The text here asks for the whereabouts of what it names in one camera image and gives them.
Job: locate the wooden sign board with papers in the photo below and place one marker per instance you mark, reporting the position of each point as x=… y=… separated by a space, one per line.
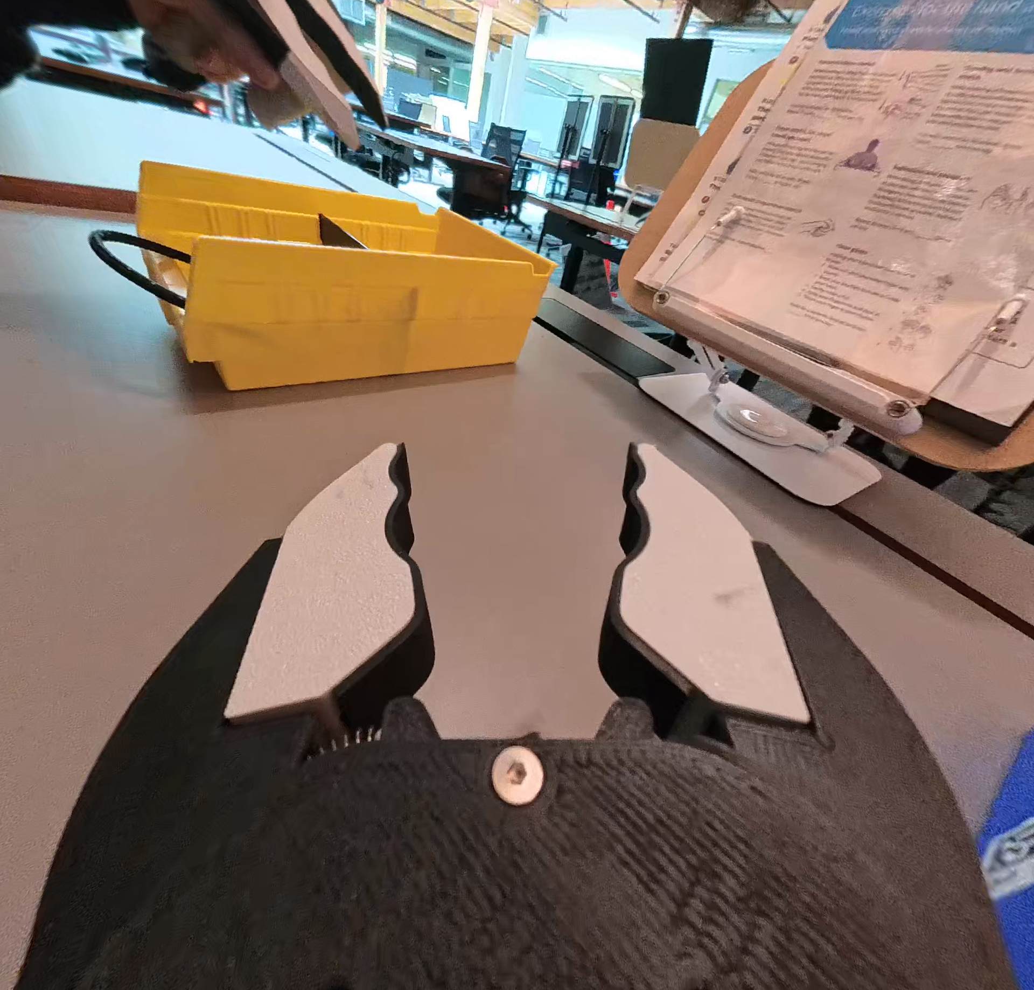
x=848 y=198

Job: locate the yellow plastic bin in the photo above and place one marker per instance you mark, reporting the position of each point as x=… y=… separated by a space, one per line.
x=323 y=311

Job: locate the tan board panel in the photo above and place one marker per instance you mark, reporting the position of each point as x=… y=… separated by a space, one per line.
x=662 y=156

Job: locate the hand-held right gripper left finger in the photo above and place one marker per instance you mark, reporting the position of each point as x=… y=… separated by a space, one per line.
x=331 y=594

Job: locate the black bin divider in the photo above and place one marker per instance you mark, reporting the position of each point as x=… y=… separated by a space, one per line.
x=339 y=232

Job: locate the large blue plastic bin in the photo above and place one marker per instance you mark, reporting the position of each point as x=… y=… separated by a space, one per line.
x=1010 y=869

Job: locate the wooden table with black legs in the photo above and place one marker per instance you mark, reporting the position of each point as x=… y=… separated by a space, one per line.
x=582 y=218

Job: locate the grey desk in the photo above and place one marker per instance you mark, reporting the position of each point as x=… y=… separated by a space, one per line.
x=485 y=424
x=953 y=537

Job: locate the black monitor screen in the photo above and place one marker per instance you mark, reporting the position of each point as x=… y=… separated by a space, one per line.
x=677 y=81

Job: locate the long grey table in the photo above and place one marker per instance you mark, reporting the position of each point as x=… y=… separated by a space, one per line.
x=121 y=133

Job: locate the black office chair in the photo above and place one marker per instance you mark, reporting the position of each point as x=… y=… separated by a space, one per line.
x=501 y=158

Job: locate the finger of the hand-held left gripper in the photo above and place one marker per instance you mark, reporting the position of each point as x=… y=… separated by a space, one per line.
x=331 y=12
x=311 y=69

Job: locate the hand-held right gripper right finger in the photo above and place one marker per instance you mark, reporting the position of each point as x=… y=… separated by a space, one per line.
x=703 y=602

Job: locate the person's left hand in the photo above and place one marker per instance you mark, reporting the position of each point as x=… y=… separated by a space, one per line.
x=186 y=12

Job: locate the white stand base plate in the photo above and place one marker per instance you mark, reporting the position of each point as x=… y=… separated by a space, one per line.
x=816 y=473

